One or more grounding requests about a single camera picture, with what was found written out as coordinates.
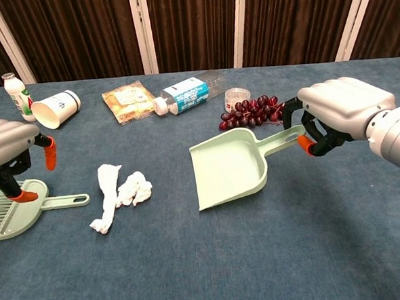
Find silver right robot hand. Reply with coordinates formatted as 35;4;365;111
279;73;400;160

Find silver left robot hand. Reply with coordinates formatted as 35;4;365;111
0;113;60;206

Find mint green hand broom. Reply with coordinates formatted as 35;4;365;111
0;175;93;242

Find long white tissue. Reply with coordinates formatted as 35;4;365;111
85;163;127;236

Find mint green plastic dustpan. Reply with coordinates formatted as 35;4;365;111
187;123;312;212

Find white yogurt drink bottle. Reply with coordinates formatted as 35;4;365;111
1;71;38;124

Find white paper cup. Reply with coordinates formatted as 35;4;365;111
29;89;83;131

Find red grape bunch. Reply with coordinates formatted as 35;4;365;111
216;94;289;132

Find small clear plastic jar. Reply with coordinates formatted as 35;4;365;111
224;87;254;113

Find yellow snack packet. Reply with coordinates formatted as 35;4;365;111
100;79;158;126

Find clear water bottle blue label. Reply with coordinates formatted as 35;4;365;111
151;69;228;117

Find blue felt table cover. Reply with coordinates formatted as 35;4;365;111
0;58;400;300

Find white partition frame post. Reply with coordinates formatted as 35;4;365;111
229;0;252;69
332;0;384;63
127;0;160;76
0;0;38;87

